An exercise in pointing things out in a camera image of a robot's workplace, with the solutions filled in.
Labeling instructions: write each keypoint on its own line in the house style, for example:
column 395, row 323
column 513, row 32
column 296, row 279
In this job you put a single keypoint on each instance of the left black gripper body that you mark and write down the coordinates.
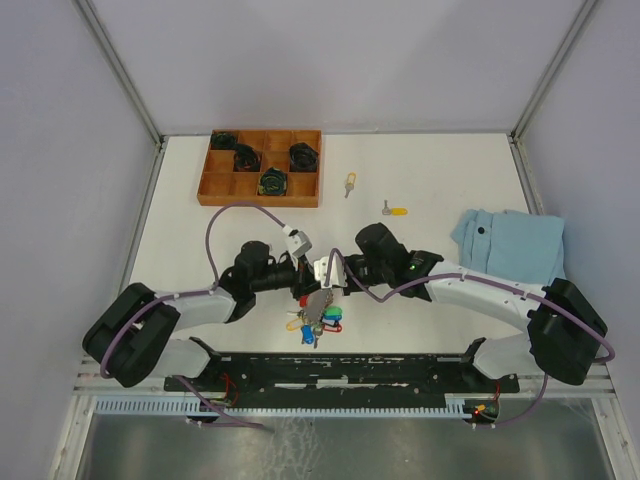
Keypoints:
column 283, row 275

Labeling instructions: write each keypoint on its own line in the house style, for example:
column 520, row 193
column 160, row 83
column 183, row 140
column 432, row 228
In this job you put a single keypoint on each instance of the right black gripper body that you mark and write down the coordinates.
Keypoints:
column 367, row 273

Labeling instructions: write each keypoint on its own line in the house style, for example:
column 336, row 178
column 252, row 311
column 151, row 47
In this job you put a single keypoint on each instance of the yellow key tag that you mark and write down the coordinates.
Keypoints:
column 294, row 325

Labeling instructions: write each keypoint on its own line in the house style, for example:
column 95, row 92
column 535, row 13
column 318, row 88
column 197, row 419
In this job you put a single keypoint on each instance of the green key tag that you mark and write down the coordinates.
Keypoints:
column 333, row 311

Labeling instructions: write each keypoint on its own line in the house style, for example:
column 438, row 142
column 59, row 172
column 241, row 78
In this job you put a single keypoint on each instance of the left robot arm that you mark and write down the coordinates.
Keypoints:
column 132, row 340

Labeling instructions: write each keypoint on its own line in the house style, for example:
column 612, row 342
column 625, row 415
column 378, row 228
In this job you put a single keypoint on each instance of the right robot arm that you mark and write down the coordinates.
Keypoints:
column 559, row 333

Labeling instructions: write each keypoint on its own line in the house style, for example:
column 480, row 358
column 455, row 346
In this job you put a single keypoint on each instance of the yellow tag key right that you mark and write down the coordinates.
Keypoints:
column 393, row 211

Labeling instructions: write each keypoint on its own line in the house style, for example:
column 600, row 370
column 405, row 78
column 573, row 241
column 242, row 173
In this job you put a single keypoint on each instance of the yellow tag key upper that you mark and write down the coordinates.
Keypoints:
column 349, row 184

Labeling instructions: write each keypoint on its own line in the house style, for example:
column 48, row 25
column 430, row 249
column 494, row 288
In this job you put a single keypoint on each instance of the wooden compartment tray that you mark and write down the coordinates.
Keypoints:
column 272, row 168

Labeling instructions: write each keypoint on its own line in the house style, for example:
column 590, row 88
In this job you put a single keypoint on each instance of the light blue cloth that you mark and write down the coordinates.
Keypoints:
column 512, row 245

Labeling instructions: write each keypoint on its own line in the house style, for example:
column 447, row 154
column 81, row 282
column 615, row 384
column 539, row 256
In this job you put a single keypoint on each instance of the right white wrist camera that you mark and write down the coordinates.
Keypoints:
column 329, row 272

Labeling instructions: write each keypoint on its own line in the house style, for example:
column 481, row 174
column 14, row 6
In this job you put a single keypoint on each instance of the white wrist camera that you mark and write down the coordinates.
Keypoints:
column 297, row 242
column 329, row 272

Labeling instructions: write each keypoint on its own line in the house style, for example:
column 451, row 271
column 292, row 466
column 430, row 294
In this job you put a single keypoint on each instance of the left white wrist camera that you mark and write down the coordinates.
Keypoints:
column 297, row 242

